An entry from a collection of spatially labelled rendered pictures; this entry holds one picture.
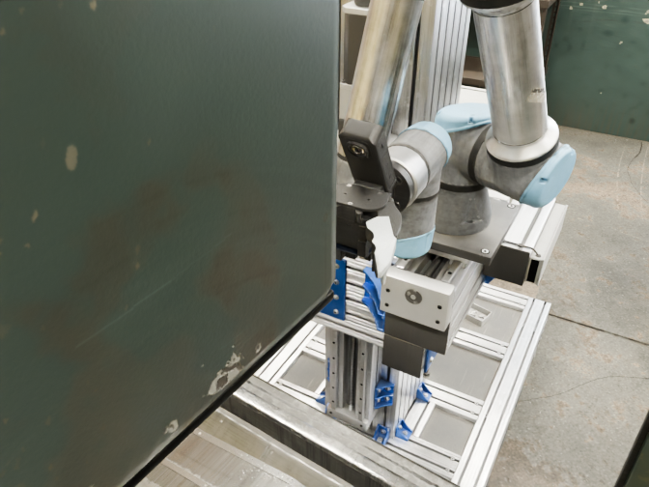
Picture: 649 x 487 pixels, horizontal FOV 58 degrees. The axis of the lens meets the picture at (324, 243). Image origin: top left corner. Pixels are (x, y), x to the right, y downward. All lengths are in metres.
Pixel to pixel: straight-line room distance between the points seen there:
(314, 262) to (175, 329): 0.09
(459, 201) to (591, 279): 2.13
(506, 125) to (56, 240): 0.86
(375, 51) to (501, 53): 0.17
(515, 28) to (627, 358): 2.14
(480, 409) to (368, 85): 1.43
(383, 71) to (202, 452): 0.87
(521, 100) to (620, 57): 3.88
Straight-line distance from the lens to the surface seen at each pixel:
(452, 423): 2.08
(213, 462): 1.33
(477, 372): 2.26
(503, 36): 0.87
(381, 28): 0.89
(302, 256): 0.26
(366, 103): 0.90
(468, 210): 1.17
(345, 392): 1.84
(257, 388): 1.35
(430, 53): 1.28
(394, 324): 1.24
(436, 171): 0.82
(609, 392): 2.66
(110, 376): 0.20
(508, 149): 1.01
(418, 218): 0.85
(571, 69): 4.86
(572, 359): 2.74
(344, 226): 0.68
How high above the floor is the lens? 1.79
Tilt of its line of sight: 34 degrees down
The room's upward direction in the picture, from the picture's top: straight up
